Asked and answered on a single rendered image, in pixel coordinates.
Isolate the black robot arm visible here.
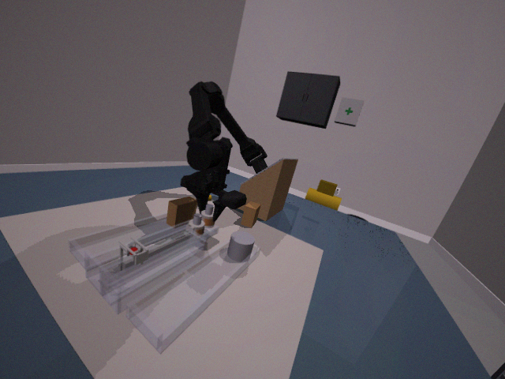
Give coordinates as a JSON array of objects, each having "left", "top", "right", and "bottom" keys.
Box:
[{"left": 185, "top": 81, "right": 267, "bottom": 197}]

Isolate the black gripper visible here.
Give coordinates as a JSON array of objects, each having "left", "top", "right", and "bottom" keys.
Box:
[{"left": 181, "top": 167, "right": 247, "bottom": 222}]

